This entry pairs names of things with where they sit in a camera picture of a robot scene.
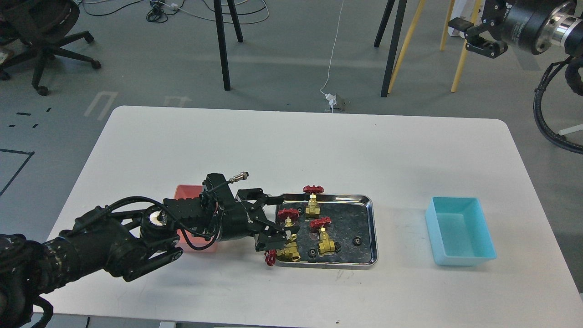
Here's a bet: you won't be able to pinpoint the brass valve red handle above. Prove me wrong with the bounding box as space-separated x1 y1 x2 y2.
277 208 300 233
309 216 335 256
303 185 324 218
265 241 301 266

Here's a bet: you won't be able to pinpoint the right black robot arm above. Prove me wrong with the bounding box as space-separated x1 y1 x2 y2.
448 0 583 95

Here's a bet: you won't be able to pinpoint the black office chair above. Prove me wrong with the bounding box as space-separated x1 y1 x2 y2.
1 0 101 96

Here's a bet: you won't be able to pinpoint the light blue plastic box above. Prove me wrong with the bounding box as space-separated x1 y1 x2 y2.
425 197 497 266

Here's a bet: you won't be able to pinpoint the white cardboard box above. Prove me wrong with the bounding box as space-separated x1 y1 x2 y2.
447 0 479 38

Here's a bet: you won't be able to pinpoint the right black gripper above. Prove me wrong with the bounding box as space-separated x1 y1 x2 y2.
448 0 577 59

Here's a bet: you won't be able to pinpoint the black stand legs left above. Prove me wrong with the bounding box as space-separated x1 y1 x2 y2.
213 0 244 91

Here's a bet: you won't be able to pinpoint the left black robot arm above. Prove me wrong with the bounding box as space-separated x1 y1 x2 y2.
1 172 299 328

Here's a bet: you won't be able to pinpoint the floor cables bundle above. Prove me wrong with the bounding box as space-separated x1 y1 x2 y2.
75 0 270 25

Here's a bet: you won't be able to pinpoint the pink plastic box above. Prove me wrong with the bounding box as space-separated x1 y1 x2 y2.
174 184 219 254

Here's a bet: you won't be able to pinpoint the metal tray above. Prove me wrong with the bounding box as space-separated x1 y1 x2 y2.
275 193 378 269

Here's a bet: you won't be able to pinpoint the black stand legs right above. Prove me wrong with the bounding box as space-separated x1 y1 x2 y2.
373 0 407 97

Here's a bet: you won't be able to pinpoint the brass valve top red handle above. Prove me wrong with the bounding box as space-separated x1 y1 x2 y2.
303 185 324 218

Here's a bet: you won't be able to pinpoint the brass valve bottom red handle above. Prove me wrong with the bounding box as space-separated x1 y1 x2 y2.
265 241 301 266

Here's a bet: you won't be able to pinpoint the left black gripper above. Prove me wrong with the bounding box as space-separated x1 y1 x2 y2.
200 173 300 252

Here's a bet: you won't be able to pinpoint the black corrugated cable right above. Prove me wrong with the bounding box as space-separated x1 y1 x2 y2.
533 57 583 154

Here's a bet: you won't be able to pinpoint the black stand legs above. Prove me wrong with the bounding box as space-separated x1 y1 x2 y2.
373 0 407 97
213 0 244 91

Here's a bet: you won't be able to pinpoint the white chair base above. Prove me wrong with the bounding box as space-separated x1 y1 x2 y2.
558 124 583 136

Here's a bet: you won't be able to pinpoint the yellow wooden legs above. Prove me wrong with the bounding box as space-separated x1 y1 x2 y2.
388 0 483 93

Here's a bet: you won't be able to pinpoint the white cable with floor plug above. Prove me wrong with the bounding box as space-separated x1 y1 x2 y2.
320 0 350 113

